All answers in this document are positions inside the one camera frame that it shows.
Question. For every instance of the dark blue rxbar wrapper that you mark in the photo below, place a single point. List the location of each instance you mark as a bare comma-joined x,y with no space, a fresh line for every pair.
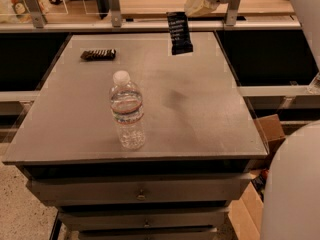
179,33

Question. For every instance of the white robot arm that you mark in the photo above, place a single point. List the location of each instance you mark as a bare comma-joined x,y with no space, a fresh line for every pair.
291,209

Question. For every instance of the brown chocolate rxbar wrapper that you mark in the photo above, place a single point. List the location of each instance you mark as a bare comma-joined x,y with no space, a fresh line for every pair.
98,55

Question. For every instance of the wooden shelf board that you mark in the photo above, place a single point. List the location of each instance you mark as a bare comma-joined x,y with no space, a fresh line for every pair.
159,8

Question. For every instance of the clear plastic water bottle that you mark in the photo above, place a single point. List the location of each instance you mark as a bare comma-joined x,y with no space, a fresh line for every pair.
126,104

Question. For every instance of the grey drawer cabinet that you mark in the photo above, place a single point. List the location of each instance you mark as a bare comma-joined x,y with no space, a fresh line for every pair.
200,140

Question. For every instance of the red soda can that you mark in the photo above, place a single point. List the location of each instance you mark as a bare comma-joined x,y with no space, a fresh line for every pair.
264,174

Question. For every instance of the brass upper drawer knob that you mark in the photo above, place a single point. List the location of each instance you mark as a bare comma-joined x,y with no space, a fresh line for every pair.
141,196

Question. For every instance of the brown cardboard box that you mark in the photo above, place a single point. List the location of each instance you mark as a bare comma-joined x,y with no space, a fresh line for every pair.
246,213

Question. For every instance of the grey metal bracket right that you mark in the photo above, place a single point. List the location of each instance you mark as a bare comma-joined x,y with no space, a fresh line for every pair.
232,13

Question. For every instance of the grey metal bracket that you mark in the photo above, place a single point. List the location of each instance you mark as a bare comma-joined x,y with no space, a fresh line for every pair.
116,17
232,13
36,13

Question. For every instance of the grey metal bracket middle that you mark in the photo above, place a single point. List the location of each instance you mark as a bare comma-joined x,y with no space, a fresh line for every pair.
116,17

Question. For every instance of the grey metal bracket left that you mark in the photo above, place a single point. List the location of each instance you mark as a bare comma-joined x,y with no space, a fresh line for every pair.
36,13

